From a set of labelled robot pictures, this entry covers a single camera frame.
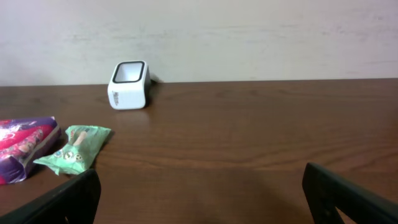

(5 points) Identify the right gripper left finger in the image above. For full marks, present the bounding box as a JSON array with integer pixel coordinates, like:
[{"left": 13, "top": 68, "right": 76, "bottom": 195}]
[{"left": 1, "top": 169, "right": 101, "bottom": 224}]

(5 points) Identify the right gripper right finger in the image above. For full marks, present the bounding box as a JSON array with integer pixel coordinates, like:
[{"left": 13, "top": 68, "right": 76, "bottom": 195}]
[{"left": 302, "top": 162, "right": 397, "bottom": 224}]

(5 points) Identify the teal snack wrapper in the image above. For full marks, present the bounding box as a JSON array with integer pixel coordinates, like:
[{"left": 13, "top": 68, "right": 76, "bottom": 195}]
[{"left": 34, "top": 125, "right": 111, "bottom": 175}]

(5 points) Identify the red purple snack pack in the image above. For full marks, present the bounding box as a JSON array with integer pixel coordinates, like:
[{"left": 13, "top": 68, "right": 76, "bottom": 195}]
[{"left": 1, "top": 116, "right": 61, "bottom": 185}]

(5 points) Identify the white barcode scanner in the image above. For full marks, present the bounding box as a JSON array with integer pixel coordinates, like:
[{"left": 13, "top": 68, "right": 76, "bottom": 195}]
[{"left": 107, "top": 60, "right": 151, "bottom": 110}]

